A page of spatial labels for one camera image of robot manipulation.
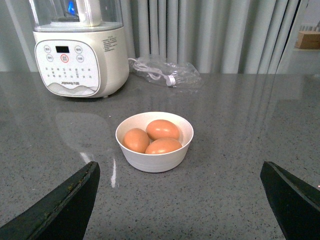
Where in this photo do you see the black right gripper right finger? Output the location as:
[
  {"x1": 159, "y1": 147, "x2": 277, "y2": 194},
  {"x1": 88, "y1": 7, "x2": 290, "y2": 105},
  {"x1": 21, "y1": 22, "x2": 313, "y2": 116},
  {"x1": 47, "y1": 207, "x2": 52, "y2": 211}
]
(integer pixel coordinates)
[{"x1": 260, "y1": 161, "x2": 320, "y2": 240}]

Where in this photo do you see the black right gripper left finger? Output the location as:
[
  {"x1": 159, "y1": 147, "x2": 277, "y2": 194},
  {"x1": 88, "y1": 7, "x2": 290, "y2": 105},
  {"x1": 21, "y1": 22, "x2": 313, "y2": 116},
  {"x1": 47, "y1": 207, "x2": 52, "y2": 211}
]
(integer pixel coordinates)
[{"x1": 0, "y1": 161, "x2": 100, "y2": 240}]

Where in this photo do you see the brown egg bowl left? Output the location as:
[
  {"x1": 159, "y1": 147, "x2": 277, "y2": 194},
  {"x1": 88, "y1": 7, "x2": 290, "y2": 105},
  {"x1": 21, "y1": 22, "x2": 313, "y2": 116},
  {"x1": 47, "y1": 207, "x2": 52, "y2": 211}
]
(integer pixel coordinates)
[{"x1": 122, "y1": 128, "x2": 150, "y2": 154}]

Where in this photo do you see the brown egg bowl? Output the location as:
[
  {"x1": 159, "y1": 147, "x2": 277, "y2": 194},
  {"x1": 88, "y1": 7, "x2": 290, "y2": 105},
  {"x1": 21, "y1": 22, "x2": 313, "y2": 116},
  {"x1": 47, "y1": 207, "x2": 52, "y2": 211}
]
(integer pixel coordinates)
[
  {"x1": 145, "y1": 137, "x2": 182, "y2": 155},
  {"x1": 146, "y1": 119, "x2": 180, "y2": 141},
  {"x1": 122, "y1": 128, "x2": 150, "y2": 154}
]

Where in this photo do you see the brown egg bowl front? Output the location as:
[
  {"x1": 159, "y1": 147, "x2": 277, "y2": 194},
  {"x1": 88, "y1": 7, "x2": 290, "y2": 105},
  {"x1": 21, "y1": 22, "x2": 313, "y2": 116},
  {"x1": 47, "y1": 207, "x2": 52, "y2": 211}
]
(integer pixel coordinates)
[{"x1": 145, "y1": 137, "x2": 182, "y2": 155}]

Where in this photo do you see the brown egg bowl back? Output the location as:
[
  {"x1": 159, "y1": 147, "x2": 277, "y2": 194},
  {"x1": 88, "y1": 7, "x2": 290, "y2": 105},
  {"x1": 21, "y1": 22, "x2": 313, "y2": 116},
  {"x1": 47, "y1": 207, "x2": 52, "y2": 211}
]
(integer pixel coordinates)
[{"x1": 146, "y1": 119, "x2": 180, "y2": 141}]

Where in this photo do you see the cardboard box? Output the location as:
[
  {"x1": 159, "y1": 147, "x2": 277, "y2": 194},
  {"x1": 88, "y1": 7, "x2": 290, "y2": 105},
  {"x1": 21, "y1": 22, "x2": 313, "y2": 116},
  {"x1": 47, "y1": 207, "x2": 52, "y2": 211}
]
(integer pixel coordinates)
[{"x1": 295, "y1": 30, "x2": 320, "y2": 49}]

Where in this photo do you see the white bowl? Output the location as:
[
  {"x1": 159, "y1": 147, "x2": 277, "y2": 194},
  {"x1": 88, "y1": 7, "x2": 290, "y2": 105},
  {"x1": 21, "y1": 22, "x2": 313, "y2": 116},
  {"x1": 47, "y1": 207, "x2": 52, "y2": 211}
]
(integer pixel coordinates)
[{"x1": 115, "y1": 111, "x2": 194, "y2": 173}]

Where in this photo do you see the white Joyoung blender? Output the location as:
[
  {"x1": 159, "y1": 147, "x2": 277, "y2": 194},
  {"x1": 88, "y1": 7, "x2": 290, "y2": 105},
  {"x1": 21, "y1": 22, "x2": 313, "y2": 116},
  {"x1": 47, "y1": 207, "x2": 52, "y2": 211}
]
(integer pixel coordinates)
[{"x1": 29, "y1": 0, "x2": 129, "y2": 98}]

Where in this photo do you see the clear plastic bag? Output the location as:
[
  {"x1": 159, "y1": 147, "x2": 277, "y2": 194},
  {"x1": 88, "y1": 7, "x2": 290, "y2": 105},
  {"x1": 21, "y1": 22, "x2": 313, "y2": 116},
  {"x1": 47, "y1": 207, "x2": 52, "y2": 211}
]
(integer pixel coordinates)
[{"x1": 128, "y1": 54, "x2": 203, "y2": 89}]

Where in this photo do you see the white power cord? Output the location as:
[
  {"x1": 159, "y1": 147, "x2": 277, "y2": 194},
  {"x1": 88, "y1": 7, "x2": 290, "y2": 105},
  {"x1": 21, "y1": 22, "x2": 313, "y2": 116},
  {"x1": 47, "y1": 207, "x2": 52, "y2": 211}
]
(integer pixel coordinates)
[{"x1": 127, "y1": 57, "x2": 177, "y2": 87}]

